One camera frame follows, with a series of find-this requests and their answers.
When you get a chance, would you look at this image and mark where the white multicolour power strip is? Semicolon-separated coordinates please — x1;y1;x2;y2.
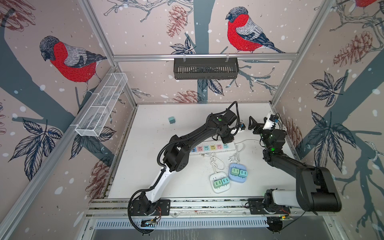
190;141;236;155

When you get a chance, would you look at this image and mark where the blue square socket cube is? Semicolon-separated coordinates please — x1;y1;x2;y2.
229;163;248;183

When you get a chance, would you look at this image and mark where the teal plug adapter cluster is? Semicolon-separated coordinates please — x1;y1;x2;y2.
221;178;230;186

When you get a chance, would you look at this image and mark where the white square socket cube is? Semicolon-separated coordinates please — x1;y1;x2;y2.
210;172;231;194

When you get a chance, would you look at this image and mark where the green plug adapter cluster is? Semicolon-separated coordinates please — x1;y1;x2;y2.
213;180;222;189

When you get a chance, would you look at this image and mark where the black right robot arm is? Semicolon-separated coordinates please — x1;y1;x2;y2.
248;115;342;213

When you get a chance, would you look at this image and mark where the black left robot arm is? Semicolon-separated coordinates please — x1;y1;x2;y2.
128;108;241;216

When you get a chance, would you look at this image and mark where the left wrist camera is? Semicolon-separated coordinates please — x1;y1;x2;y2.
238;123;247;132

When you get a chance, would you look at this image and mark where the white cube socket cable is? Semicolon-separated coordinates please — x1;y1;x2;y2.
201;152;226;174

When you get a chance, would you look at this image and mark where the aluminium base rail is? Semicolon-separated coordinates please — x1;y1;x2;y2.
86;196;334;218

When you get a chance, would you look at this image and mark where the black wire basket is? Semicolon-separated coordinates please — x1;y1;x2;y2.
174;58;239;80

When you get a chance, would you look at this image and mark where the white mesh wall shelf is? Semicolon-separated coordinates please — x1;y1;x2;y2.
75;73;128;137

